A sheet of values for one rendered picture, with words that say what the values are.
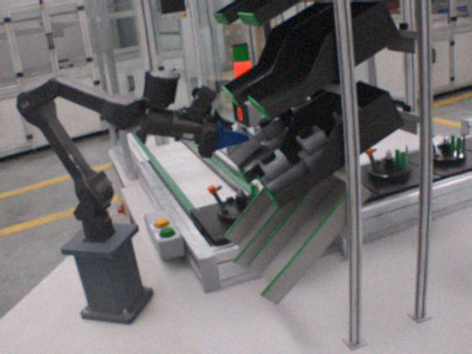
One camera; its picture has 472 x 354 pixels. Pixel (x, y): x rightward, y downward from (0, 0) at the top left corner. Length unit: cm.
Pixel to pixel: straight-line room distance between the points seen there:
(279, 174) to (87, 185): 44
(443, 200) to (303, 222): 64
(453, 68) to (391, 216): 576
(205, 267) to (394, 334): 48
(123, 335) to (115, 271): 15
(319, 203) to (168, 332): 45
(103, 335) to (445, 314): 78
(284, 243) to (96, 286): 46
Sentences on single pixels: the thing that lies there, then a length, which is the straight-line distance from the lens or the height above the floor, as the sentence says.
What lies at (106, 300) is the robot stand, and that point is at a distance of 126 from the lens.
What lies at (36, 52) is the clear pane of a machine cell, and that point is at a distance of 654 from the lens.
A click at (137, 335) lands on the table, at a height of 86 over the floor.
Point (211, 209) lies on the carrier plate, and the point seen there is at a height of 97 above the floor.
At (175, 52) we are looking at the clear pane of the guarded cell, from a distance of 266.
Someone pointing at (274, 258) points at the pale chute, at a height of 102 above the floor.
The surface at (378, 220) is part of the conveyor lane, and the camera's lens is 147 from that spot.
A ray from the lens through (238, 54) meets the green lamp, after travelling 153.
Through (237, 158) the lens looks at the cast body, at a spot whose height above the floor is 124.
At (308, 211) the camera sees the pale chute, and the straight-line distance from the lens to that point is 108.
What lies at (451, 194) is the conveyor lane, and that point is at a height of 93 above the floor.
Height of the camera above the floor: 157
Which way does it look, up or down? 20 degrees down
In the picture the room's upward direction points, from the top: 7 degrees counter-clockwise
